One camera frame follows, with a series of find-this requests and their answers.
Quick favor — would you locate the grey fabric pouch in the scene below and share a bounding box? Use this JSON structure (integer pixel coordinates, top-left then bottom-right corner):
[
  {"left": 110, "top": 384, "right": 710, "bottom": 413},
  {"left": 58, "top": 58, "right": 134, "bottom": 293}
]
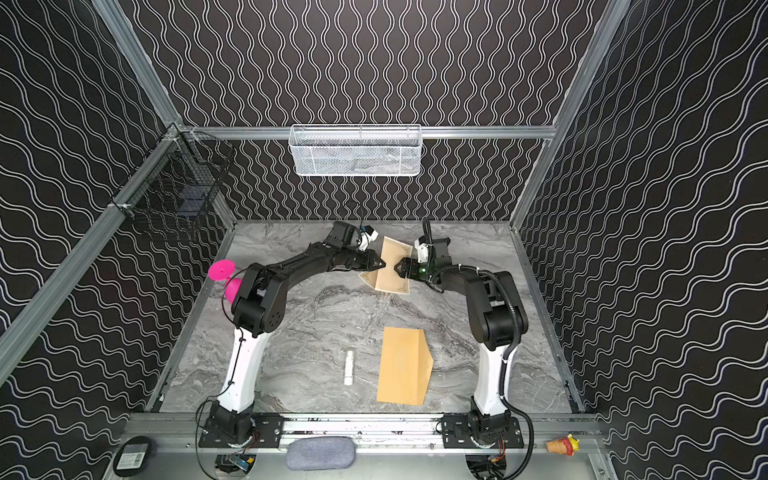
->
[{"left": 286, "top": 437, "right": 356, "bottom": 471}]

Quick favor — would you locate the white glue stick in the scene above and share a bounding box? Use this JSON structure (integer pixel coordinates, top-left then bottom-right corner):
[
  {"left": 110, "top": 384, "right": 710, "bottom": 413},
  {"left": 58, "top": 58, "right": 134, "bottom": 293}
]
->
[{"left": 343, "top": 350, "right": 355, "bottom": 386}]

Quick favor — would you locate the tan lined letter paper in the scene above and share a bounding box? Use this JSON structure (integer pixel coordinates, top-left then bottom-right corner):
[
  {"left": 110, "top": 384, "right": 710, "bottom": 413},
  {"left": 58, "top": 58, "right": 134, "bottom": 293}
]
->
[{"left": 358, "top": 237, "right": 413, "bottom": 295}]

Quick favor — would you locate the aluminium back crossbar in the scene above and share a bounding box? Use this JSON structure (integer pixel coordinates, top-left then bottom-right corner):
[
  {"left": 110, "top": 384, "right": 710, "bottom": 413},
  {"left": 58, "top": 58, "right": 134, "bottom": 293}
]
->
[{"left": 182, "top": 125, "right": 556, "bottom": 141}]

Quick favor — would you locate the aluminium corner post left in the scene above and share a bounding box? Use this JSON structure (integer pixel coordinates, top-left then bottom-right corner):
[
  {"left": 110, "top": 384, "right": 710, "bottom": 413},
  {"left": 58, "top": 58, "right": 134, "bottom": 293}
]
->
[{"left": 92, "top": 0, "right": 183, "bottom": 126}]

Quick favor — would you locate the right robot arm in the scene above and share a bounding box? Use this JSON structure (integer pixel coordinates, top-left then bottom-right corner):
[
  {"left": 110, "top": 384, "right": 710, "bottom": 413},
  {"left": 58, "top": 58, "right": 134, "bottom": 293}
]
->
[{"left": 395, "top": 232, "right": 528, "bottom": 448}]

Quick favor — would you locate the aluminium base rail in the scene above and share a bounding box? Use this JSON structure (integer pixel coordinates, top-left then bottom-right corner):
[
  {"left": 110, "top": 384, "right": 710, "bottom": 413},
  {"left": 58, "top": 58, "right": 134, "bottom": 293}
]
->
[{"left": 122, "top": 411, "right": 604, "bottom": 452}]

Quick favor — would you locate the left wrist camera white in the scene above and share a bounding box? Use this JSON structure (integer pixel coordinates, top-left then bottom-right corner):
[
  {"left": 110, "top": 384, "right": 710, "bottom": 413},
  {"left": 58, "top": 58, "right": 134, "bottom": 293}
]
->
[{"left": 358, "top": 225, "right": 378, "bottom": 251}]

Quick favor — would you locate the magenta plastic goblet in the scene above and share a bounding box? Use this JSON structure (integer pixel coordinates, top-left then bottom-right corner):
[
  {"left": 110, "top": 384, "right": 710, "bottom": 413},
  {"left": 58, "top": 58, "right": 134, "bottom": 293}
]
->
[{"left": 207, "top": 259, "right": 242, "bottom": 304}]

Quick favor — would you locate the aluminium corner post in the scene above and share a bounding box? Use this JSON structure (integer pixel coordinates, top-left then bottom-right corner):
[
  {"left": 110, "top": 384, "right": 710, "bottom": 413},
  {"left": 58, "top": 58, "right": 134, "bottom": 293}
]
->
[
  {"left": 510, "top": 0, "right": 631, "bottom": 230},
  {"left": 92, "top": 0, "right": 183, "bottom": 126}
]

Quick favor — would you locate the black wire basket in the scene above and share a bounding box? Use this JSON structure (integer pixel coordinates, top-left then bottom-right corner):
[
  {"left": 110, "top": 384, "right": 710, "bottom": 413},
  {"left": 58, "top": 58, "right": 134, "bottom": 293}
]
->
[{"left": 119, "top": 131, "right": 234, "bottom": 244}]

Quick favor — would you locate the black round device with label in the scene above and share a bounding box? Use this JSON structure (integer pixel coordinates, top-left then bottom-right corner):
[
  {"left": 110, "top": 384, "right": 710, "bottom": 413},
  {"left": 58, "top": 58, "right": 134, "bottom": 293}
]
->
[{"left": 112, "top": 436, "right": 154, "bottom": 478}]

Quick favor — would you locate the aluminium left side rail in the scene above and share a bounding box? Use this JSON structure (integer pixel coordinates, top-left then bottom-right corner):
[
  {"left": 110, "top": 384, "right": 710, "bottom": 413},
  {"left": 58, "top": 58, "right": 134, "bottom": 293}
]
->
[{"left": 1, "top": 125, "right": 179, "bottom": 381}]

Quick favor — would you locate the aluminium corner post right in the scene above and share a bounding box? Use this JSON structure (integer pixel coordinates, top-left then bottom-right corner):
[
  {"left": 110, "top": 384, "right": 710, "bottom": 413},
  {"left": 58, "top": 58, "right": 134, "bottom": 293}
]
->
[{"left": 510, "top": 0, "right": 631, "bottom": 230}]

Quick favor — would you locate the toy ice cream cone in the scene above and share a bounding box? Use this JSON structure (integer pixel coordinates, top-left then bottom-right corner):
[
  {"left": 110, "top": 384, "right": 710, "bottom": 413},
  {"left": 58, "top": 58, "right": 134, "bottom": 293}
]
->
[{"left": 546, "top": 434, "right": 580, "bottom": 456}]

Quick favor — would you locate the white wire basket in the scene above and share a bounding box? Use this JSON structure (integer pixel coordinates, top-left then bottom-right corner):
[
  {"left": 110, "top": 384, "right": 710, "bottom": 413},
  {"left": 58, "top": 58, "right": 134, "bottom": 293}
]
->
[{"left": 288, "top": 124, "right": 424, "bottom": 177}]

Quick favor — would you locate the brown manila envelope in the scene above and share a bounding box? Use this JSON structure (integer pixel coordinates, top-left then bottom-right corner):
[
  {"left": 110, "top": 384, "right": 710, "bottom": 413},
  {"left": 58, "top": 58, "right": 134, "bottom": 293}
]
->
[{"left": 377, "top": 327, "right": 434, "bottom": 406}]

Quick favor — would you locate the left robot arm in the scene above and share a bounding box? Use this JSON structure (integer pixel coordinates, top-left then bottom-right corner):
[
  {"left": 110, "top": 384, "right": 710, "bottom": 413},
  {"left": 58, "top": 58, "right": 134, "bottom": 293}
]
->
[{"left": 205, "top": 221, "right": 386, "bottom": 445}]

